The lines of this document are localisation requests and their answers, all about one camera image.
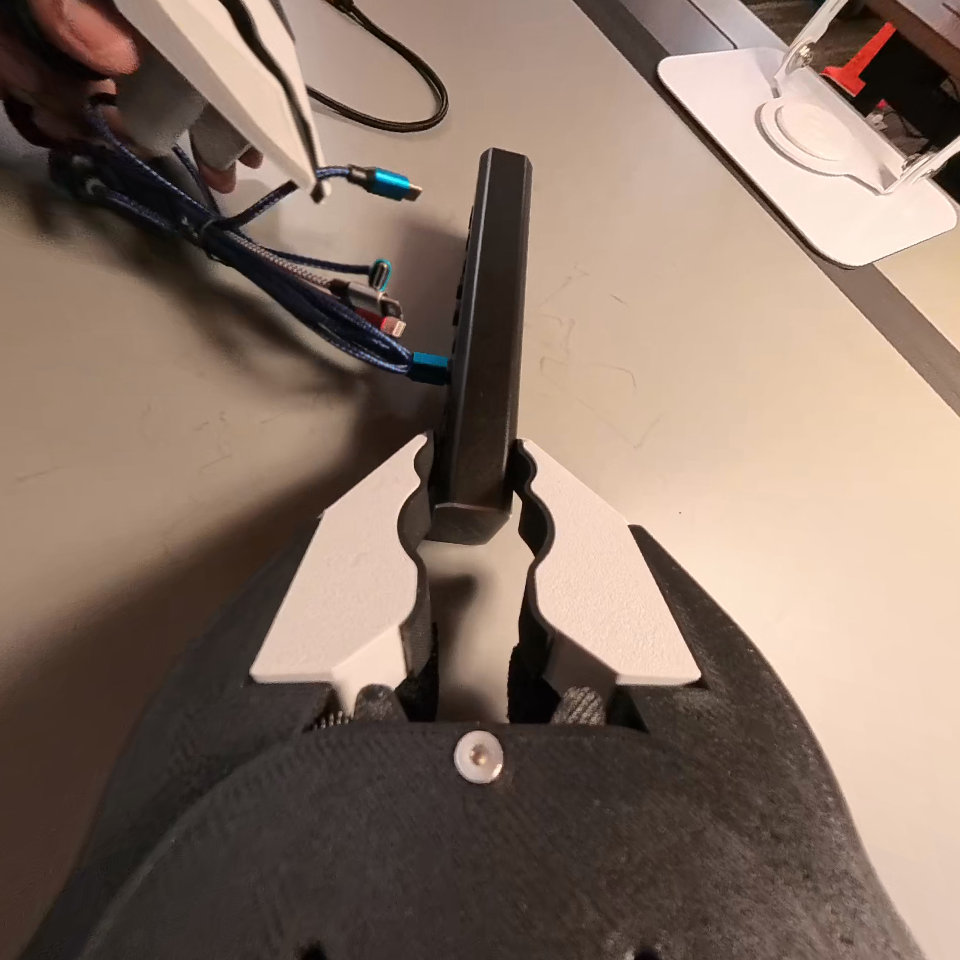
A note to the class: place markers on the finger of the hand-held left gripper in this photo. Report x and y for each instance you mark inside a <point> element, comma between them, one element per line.
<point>289,60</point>
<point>210,67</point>

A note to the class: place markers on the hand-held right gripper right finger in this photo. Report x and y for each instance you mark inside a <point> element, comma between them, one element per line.
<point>615,600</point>

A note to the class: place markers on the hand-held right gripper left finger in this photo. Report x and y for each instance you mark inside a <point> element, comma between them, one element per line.
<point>345,600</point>

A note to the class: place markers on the slim black USB hub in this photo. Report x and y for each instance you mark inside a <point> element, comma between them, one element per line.
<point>491,337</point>

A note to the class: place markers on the white monitor stand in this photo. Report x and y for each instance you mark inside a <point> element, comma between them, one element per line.
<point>712,112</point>

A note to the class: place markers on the orange traffic cone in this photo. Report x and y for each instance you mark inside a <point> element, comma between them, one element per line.
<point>862,60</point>

